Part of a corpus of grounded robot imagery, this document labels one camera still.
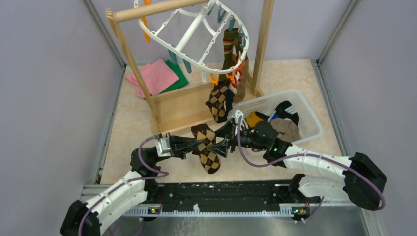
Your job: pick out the yellow sock in basket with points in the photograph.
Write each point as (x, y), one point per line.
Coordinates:
(254, 118)

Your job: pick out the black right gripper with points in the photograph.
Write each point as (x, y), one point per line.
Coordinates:
(222, 147)

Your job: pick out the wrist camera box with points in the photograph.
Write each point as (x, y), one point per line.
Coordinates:
(234, 116)
(162, 145)

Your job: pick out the orange clothes clip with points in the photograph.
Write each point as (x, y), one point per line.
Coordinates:
(214, 79)

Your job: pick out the white round clip hanger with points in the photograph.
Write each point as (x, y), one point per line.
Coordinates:
(192, 30)

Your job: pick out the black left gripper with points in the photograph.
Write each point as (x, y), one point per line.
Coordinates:
(181, 145)

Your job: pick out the wooden hanger rack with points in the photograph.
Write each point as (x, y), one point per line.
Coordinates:
(171, 111)

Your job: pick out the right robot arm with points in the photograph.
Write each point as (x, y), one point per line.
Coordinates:
(355, 178)

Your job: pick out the navy white red hanging sock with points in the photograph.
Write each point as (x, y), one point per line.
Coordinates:
(234, 78)

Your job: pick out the green cloth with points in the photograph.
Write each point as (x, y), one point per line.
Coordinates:
(182, 80)

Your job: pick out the brown argyle sock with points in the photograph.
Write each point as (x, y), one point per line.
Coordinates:
(209, 160)
(220, 101)

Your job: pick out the black sock in basket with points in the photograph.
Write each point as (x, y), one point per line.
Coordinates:
(286, 111)

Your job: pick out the olive striped hanging sock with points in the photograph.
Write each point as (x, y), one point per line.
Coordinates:
(231, 40)

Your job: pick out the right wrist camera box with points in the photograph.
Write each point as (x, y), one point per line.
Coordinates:
(234, 116)

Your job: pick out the teal clothes clip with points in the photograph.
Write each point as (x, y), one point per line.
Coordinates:
(188, 66)

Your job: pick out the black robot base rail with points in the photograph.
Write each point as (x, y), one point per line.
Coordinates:
(263, 198)

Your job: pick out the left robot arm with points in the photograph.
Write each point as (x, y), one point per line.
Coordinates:
(95, 215)

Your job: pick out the white plastic laundry basket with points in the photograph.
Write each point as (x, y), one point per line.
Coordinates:
(309, 126)

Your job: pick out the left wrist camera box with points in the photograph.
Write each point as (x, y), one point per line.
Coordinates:
(162, 145)

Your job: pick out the pink cloth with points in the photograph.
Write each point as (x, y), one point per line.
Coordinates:
(157, 76)

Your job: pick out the white clothes clip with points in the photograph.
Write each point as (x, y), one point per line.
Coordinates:
(204, 76)

